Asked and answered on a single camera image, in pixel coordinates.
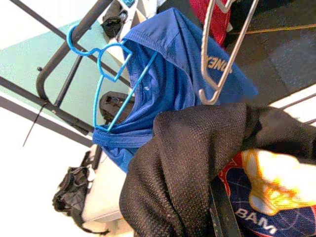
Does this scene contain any black metal clothes rack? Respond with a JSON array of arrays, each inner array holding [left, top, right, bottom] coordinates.
[[0, 0, 316, 149]]

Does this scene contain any light blue plastic hanger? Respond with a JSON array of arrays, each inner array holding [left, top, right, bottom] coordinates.
[[66, 23, 158, 133]]

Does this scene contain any black quilted bag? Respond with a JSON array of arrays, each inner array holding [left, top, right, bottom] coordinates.
[[51, 150, 111, 235]]

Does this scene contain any blue sports shirt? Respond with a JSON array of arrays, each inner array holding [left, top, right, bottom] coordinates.
[[92, 7, 260, 175]]

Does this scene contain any grey upholstered ottoman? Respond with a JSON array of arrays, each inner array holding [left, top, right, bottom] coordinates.
[[81, 144, 133, 224]]

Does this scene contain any red cloth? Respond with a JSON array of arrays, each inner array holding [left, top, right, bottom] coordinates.
[[190, 0, 233, 46]]

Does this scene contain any black backpack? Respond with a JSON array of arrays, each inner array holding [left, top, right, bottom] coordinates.
[[98, 90, 137, 125]]

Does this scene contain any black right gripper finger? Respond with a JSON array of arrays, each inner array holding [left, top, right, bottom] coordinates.
[[208, 176, 244, 237]]

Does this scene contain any navy shirt with round logo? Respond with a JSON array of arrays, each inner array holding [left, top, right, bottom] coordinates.
[[118, 101, 316, 237]]

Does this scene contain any grey metal hanger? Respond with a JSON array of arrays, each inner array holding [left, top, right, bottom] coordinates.
[[197, 0, 260, 106]]

